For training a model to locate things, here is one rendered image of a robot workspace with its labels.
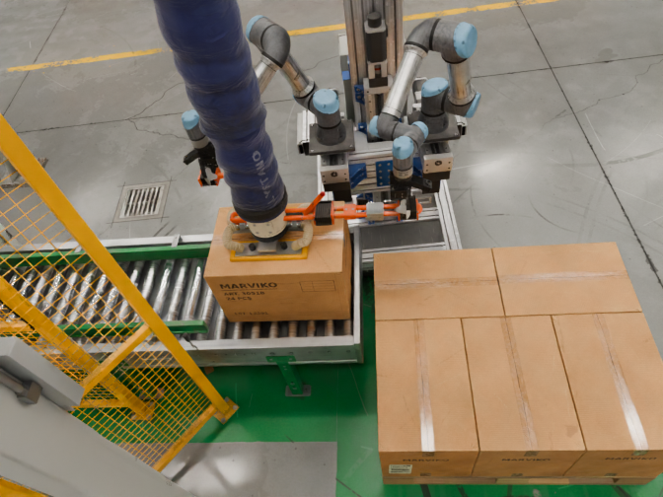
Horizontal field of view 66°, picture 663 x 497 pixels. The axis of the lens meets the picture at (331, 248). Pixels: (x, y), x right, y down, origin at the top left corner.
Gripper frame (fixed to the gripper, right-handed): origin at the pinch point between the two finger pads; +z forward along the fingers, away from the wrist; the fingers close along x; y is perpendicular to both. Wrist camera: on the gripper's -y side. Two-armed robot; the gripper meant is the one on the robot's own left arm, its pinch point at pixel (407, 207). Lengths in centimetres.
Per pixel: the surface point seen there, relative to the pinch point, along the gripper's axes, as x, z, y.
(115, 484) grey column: 108, -2, 93
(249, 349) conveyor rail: 39, 50, 75
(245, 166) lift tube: 11, -38, 58
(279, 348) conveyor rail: 38, 50, 60
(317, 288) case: 22, 25, 40
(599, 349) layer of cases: 39, 53, -80
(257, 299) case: 22, 33, 69
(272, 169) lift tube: 4, -29, 51
